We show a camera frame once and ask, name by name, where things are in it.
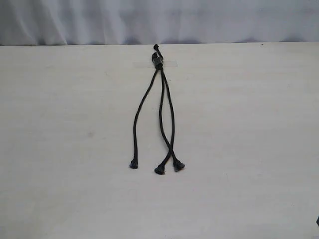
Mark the white backdrop curtain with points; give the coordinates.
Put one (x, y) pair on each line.
(77, 22)

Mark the clear tape strip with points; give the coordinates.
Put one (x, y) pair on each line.
(173, 64)

